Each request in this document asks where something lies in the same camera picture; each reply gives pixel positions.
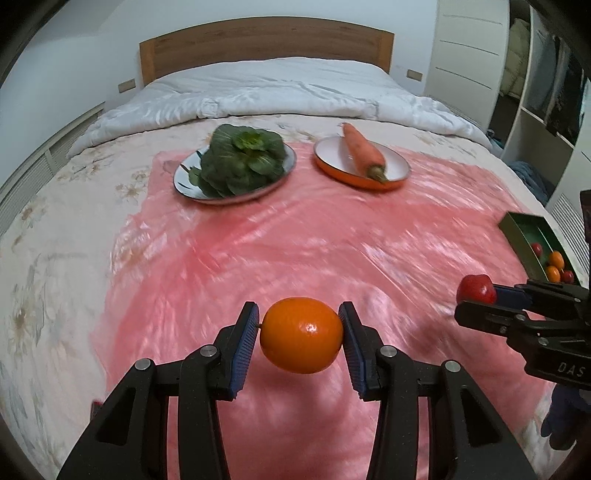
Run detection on folded pale green bedding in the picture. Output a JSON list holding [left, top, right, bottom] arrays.
[[501, 18, 532, 97]]

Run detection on floral bedsheet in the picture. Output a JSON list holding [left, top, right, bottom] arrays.
[[0, 113, 555, 480]]

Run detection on pale blue bag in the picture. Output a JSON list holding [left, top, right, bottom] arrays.
[[485, 129, 505, 158]]

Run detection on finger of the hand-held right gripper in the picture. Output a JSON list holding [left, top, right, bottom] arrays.
[[494, 281, 591, 309], [455, 300, 550, 352]]

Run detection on hanging dark clothes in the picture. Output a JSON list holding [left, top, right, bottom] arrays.
[[526, 34, 589, 144]]

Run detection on white duvet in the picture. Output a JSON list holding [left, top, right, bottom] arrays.
[[69, 58, 492, 155]]

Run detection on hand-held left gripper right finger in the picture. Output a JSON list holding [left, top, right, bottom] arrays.
[[338, 301, 539, 480]]

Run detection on leafy green vegetable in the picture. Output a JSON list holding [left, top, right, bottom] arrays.
[[189, 124, 287, 198]]

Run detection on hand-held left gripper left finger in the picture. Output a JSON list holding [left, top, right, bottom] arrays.
[[58, 301, 260, 480]]

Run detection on white plate with dark rim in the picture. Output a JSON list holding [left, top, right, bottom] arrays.
[[173, 138, 297, 204]]

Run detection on blue cloth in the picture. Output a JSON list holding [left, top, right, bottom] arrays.
[[508, 161, 555, 204]]

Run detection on white wardrobe door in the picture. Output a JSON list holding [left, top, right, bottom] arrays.
[[425, 0, 511, 134]]

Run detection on carrot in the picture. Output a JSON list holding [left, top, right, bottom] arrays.
[[342, 122, 389, 184]]

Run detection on person's right hand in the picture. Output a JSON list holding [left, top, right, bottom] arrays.
[[542, 383, 583, 439]]

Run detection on orange and white plate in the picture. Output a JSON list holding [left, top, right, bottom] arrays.
[[313, 135, 411, 192]]

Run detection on white slatted radiator cover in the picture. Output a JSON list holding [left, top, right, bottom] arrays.
[[0, 104, 105, 217]]

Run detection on pink plastic sheet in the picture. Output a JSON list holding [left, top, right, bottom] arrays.
[[90, 138, 568, 480]]

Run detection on white vent panel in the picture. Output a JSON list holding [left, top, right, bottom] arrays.
[[547, 194, 585, 259]]

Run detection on green tray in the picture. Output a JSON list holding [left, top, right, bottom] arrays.
[[499, 211, 578, 283]]

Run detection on white open shelf unit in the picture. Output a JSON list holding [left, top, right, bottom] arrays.
[[487, 0, 591, 259]]

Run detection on wooden headboard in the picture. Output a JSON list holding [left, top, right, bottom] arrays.
[[139, 19, 395, 88]]

